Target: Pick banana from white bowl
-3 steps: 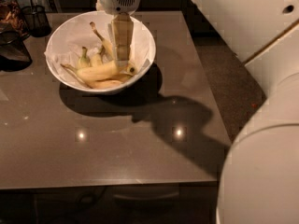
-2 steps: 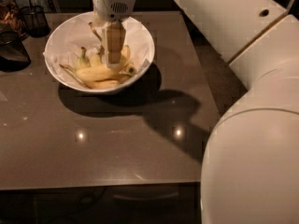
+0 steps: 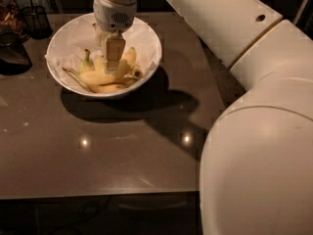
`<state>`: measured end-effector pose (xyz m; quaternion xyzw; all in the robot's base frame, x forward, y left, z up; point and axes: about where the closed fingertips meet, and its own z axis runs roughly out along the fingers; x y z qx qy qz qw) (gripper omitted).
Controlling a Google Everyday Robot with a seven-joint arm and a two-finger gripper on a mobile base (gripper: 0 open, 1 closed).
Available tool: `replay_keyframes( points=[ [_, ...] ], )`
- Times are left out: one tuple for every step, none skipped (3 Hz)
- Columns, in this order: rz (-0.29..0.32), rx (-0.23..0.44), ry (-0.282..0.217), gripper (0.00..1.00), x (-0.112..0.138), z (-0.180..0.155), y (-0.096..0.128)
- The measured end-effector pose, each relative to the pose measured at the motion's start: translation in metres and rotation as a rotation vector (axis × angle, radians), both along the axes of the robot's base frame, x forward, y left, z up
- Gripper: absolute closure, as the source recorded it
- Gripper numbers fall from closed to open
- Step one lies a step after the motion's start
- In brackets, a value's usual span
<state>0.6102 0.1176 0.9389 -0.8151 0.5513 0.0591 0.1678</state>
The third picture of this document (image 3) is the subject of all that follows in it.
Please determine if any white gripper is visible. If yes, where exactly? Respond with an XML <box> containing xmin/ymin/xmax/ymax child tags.
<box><xmin>93</xmin><ymin>0</ymin><xmax>137</xmax><ymax>73</ymax></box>

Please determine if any small yellow middle banana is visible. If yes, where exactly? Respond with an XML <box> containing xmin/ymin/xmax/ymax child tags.
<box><xmin>93</xmin><ymin>56</ymin><xmax>105</xmax><ymax>71</ymax></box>

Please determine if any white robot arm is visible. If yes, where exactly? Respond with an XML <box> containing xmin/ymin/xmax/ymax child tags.
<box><xmin>166</xmin><ymin>0</ymin><xmax>313</xmax><ymax>235</ymax></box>

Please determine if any white bowl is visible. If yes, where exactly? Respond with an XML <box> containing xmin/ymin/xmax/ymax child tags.
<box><xmin>45</xmin><ymin>13</ymin><xmax>162</xmax><ymax>99</ymax></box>

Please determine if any long yellow front banana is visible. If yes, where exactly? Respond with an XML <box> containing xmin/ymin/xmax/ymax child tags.
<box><xmin>79</xmin><ymin>47</ymin><xmax>137</xmax><ymax>86</ymax></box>

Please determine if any small yellow-green banana left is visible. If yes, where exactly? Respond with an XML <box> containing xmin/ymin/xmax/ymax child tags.
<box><xmin>79</xmin><ymin>49</ymin><xmax>93</xmax><ymax>72</ymax></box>

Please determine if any black mesh pen cup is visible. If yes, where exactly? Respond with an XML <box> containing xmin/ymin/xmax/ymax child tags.
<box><xmin>22</xmin><ymin>0</ymin><xmax>52</xmax><ymax>39</ymax></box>

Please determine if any jar with brown contents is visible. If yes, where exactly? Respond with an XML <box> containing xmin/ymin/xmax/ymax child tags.
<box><xmin>0</xmin><ymin>0</ymin><xmax>29</xmax><ymax>42</ymax></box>

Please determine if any dark round container left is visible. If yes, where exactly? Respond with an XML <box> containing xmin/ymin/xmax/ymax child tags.
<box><xmin>0</xmin><ymin>32</ymin><xmax>32</xmax><ymax>75</ymax></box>

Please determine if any yellow banana at bowl bottom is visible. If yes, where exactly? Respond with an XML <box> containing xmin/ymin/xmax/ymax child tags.
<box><xmin>64</xmin><ymin>68</ymin><xmax>136</xmax><ymax>93</ymax></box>

